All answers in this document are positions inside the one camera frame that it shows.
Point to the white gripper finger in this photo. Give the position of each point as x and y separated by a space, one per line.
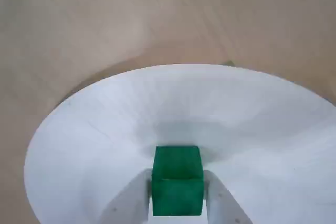
131 200
223 205

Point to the green cube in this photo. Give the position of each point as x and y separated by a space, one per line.
177 182

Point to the white paper plate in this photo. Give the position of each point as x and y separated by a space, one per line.
105 129

